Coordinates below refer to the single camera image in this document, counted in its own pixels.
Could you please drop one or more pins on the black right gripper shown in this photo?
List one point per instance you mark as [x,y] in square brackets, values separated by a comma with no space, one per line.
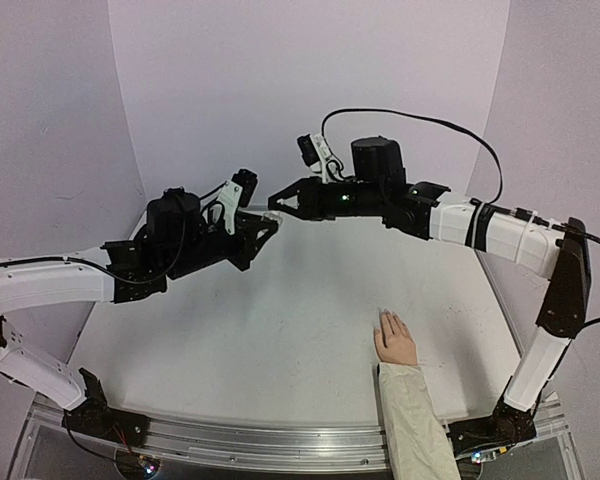
[310,198]

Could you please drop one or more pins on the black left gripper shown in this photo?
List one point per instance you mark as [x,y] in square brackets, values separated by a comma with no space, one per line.
[249,232]

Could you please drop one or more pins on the clear nail polish bottle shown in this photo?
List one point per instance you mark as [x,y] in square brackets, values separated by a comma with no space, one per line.
[273,216]

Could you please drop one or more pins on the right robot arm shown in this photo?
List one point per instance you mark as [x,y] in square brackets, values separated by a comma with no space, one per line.
[545,251]

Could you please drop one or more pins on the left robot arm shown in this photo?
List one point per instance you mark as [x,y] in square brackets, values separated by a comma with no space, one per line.
[57,279]

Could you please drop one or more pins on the beige sleeved forearm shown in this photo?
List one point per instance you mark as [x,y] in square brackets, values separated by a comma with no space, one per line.
[417,443]

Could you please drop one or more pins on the mannequin hand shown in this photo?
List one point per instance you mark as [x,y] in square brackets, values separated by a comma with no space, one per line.
[394,343]

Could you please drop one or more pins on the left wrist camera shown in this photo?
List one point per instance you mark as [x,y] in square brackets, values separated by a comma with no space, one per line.
[236,193]

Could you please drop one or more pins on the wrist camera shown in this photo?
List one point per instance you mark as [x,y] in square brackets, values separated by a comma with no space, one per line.
[319,158]
[236,193]

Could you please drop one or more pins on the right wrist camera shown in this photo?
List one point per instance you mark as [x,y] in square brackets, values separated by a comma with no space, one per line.
[319,158]

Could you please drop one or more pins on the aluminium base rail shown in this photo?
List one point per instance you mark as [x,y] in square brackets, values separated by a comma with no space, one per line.
[178,448]

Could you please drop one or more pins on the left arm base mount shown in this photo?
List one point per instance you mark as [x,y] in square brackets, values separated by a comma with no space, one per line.
[95,418]

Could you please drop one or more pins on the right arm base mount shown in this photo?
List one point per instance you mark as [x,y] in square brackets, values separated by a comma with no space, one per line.
[506,426]

